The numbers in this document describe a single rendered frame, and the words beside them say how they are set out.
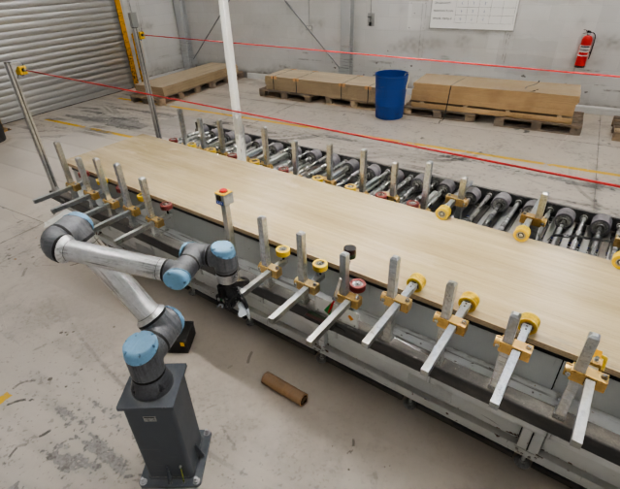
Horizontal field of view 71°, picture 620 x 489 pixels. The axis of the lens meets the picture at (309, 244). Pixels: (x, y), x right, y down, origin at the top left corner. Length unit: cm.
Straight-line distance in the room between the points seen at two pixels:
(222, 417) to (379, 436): 91
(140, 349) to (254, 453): 96
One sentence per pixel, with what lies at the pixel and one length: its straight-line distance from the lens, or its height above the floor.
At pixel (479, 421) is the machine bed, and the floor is 17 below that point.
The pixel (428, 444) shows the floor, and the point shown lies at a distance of 270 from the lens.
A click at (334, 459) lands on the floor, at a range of 260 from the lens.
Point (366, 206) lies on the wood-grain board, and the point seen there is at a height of 90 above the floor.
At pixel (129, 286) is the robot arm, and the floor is 104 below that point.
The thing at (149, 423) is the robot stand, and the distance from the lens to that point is 229.
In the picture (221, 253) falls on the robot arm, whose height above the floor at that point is 130.
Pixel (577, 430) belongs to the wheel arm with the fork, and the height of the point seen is 96.
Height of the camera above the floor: 223
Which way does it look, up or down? 33 degrees down
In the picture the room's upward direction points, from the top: 2 degrees counter-clockwise
